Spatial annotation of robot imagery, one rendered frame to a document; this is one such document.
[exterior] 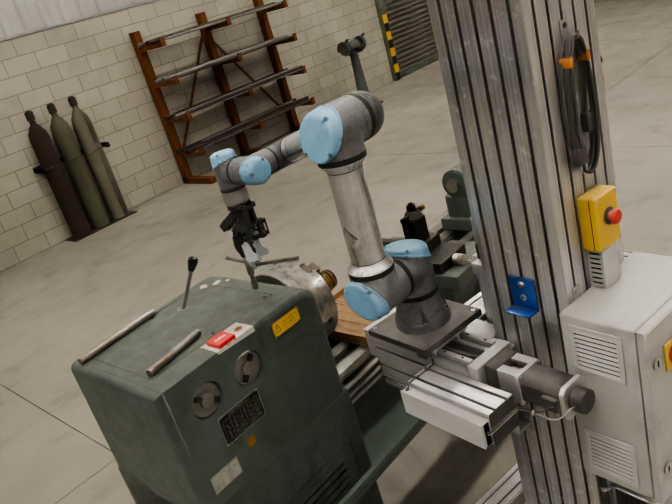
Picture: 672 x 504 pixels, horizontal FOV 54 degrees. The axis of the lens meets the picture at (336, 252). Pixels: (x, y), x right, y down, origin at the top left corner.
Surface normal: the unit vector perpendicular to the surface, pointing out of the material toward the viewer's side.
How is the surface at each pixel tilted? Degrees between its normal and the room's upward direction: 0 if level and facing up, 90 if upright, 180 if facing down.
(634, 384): 90
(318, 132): 82
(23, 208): 90
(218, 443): 90
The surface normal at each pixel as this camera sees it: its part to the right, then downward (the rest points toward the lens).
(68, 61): 0.71, 0.07
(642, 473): -0.74, 0.44
